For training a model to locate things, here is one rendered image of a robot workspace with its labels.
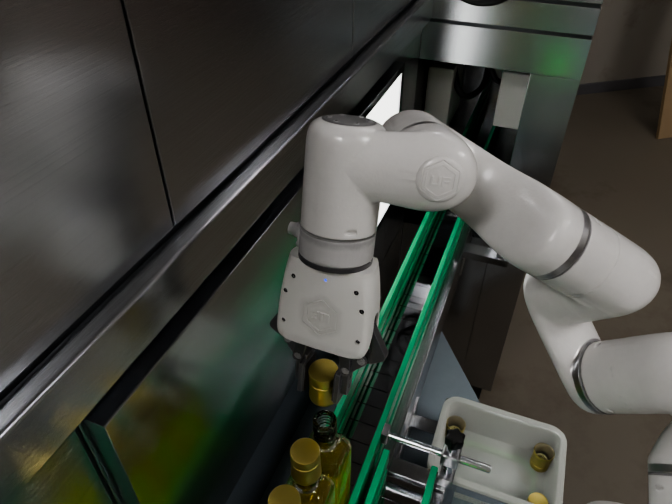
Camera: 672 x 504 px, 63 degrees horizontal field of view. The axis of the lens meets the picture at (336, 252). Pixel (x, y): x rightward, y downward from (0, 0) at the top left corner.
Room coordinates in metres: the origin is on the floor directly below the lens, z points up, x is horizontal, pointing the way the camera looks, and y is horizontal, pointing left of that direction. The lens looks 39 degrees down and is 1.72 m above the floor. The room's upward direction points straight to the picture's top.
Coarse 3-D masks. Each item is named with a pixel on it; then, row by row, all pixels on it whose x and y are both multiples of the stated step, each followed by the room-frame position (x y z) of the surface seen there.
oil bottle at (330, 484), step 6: (324, 474) 0.35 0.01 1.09; (288, 480) 0.34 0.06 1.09; (324, 480) 0.34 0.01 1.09; (330, 480) 0.34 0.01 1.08; (294, 486) 0.33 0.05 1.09; (318, 486) 0.33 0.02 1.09; (324, 486) 0.33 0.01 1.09; (330, 486) 0.34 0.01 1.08; (312, 492) 0.32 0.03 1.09; (318, 492) 0.32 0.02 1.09; (324, 492) 0.33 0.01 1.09; (330, 492) 0.33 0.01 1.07; (306, 498) 0.32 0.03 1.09; (312, 498) 0.32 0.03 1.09; (318, 498) 0.32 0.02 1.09; (324, 498) 0.32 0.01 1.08; (330, 498) 0.33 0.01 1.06
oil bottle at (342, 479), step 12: (312, 432) 0.40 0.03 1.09; (336, 444) 0.38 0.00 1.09; (348, 444) 0.39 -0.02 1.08; (324, 456) 0.37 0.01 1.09; (336, 456) 0.37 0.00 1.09; (348, 456) 0.39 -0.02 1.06; (324, 468) 0.36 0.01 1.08; (336, 468) 0.36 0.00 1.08; (348, 468) 0.39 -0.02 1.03; (336, 480) 0.35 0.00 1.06; (348, 480) 0.39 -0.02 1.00; (336, 492) 0.35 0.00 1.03; (348, 492) 0.39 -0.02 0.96
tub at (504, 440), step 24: (456, 408) 0.63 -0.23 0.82; (480, 408) 0.61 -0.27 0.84; (480, 432) 0.60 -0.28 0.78; (504, 432) 0.59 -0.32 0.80; (528, 432) 0.58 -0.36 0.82; (552, 432) 0.57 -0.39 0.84; (432, 456) 0.52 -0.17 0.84; (480, 456) 0.56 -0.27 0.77; (504, 456) 0.56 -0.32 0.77; (528, 456) 0.56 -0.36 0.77; (456, 480) 0.47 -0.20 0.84; (480, 480) 0.51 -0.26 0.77; (504, 480) 0.51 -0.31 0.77; (528, 480) 0.51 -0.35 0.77; (552, 480) 0.49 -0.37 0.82
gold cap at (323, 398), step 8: (320, 360) 0.40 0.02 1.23; (328, 360) 0.40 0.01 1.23; (312, 368) 0.39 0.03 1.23; (320, 368) 0.39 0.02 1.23; (328, 368) 0.39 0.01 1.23; (336, 368) 0.39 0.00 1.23; (312, 376) 0.38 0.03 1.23; (320, 376) 0.38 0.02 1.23; (328, 376) 0.38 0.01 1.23; (312, 384) 0.38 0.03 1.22; (320, 384) 0.37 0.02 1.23; (328, 384) 0.37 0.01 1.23; (312, 392) 0.38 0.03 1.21; (320, 392) 0.37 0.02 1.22; (328, 392) 0.37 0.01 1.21; (312, 400) 0.38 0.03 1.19; (320, 400) 0.37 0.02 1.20; (328, 400) 0.37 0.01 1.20
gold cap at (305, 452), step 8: (304, 440) 0.35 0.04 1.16; (312, 440) 0.35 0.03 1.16; (296, 448) 0.34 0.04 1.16; (304, 448) 0.34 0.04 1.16; (312, 448) 0.34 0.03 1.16; (296, 456) 0.33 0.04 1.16; (304, 456) 0.33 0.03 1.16; (312, 456) 0.33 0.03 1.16; (296, 464) 0.32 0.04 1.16; (304, 464) 0.32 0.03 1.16; (312, 464) 0.32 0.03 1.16; (320, 464) 0.33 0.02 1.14; (296, 472) 0.32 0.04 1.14; (304, 472) 0.32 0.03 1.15; (312, 472) 0.32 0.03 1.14; (320, 472) 0.33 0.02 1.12; (296, 480) 0.32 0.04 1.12; (304, 480) 0.32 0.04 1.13; (312, 480) 0.32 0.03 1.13
